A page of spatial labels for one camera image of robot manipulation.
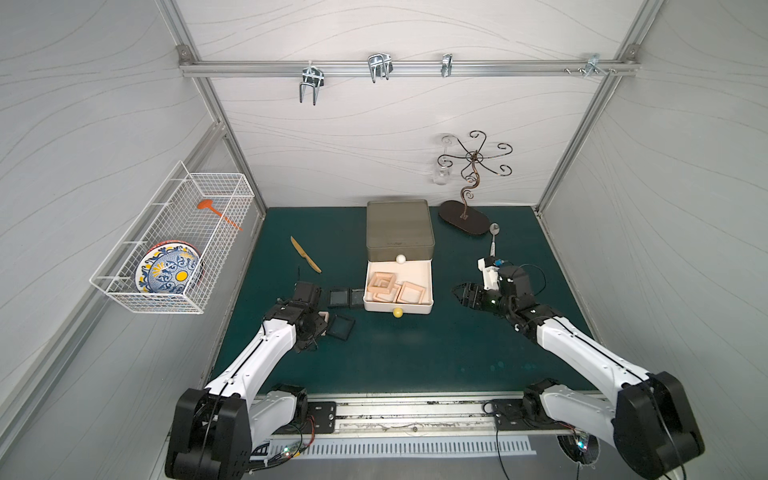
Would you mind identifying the white wire basket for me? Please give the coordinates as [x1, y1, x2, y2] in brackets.
[90, 162, 254, 315]

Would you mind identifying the clear wine glass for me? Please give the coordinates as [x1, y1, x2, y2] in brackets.
[433, 134, 454, 186]

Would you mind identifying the metal hook right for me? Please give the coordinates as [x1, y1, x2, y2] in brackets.
[564, 54, 618, 78]

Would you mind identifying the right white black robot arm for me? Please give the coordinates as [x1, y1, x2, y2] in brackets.
[452, 257, 705, 479]

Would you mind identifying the brown metal jewelry stand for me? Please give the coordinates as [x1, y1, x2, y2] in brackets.
[438, 129, 514, 236]

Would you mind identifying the orange plastic spoon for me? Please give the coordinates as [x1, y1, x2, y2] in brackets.
[197, 198, 242, 231]

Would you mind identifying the yellow plastic knife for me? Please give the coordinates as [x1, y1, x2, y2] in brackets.
[290, 236, 322, 274]

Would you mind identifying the blue yellow patterned plate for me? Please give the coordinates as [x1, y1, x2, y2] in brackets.
[134, 241, 202, 294]

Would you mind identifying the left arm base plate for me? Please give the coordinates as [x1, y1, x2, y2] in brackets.
[302, 401, 338, 435]

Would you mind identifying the aluminium top rail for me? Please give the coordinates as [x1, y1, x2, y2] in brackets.
[180, 58, 641, 80]

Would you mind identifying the metal double hook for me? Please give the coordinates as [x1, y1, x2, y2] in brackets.
[299, 65, 325, 106]
[367, 53, 394, 83]

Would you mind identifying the metal single hook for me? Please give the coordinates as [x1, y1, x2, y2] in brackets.
[440, 53, 453, 78]

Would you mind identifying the three-tier drawer cabinet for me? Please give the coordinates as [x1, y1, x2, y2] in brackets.
[364, 199, 435, 317]

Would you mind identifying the hello kitty metal spoon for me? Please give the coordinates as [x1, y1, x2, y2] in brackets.
[489, 223, 500, 257]

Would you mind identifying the black brooch box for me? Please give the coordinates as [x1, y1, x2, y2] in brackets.
[326, 314, 356, 341]
[349, 288, 365, 309]
[327, 288, 351, 309]

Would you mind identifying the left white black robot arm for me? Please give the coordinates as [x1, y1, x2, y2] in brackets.
[164, 281, 328, 479]

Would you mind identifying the white vent strip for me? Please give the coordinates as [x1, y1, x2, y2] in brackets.
[263, 435, 537, 462]

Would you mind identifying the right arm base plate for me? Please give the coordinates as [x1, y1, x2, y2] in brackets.
[482, 398, 573, 432]

